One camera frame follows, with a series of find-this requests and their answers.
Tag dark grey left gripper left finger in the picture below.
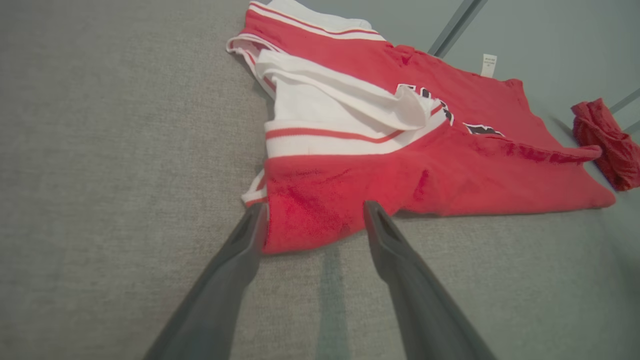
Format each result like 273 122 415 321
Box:
142 202 270 360

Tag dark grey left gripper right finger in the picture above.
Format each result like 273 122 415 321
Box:
362 199 497 360

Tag red jersey with white sleeves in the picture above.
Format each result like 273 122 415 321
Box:
226 0 617 256

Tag red shorts with white stripe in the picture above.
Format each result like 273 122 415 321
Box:
571 97 640 192

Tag grey partition frame post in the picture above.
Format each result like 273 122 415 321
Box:
436 0 489 59
427 0 477 56
609 88 640 137

